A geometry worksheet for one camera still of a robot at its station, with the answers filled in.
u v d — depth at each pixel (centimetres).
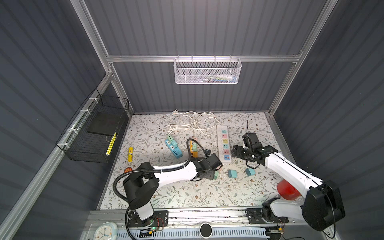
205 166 64
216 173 87
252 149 65
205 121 116
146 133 108
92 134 72
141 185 44
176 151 96
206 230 66
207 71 124
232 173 87
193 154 94
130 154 95
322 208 40
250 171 87
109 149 68
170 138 96
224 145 99
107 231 68
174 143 94
